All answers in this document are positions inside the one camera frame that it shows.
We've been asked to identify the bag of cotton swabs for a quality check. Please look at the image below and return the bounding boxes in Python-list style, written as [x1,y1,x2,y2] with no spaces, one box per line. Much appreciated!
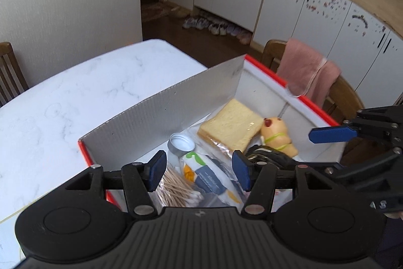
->
[155,165,204,207]

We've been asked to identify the bagged bread slice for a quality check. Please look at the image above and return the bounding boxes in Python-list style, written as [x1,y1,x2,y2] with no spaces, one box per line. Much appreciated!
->
[188,98,264,160]

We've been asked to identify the blue white tissue pack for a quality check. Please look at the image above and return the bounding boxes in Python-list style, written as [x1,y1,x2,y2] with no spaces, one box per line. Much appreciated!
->
[180,152,244,210]

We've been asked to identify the person's hand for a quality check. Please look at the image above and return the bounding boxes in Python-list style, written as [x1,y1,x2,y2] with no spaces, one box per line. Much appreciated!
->
[385,211,403,220]

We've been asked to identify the red white cardboard box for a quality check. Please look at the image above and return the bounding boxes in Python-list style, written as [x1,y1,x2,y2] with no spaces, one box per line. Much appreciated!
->
[78,56,345,171]

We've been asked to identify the wooden chair with towel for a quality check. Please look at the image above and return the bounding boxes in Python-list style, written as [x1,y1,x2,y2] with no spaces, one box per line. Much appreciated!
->
[261,38,364,123]

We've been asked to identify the pink towel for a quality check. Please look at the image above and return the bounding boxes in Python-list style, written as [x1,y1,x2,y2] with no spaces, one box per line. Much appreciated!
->
[277,38,341,108]

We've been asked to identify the row of shoes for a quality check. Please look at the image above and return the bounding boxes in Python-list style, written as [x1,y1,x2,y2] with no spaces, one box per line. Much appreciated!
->
[182,16,252,45]

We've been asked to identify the white lower cabinets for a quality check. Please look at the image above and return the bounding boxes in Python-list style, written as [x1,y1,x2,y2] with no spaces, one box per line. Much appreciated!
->
[194,0,402,107]

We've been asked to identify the dark wooden chair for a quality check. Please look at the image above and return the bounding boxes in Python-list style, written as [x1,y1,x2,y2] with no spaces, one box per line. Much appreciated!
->
[0,42,29,106]

